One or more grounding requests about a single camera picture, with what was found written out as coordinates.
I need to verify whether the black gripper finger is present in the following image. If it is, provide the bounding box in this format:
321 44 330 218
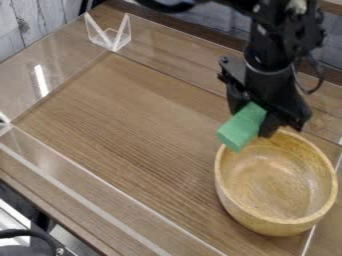
226 82 250 114
260 112 286 138

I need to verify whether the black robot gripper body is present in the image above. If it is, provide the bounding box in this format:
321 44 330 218
218 56 313 131

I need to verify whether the green rectangular block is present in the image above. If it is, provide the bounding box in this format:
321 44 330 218
217 102 268 152

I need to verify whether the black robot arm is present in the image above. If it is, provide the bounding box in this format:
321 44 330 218
137 0 326 137

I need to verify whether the round wooden bowl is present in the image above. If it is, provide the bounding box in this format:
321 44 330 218
214 130 338 237

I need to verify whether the clear acrylic tray wall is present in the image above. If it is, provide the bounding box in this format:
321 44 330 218
0 7 342 256

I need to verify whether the clear acrylic corner bracket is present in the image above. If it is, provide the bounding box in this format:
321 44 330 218
84 13 131 52

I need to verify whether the black cable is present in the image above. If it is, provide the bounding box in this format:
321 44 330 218
0 228 59 256

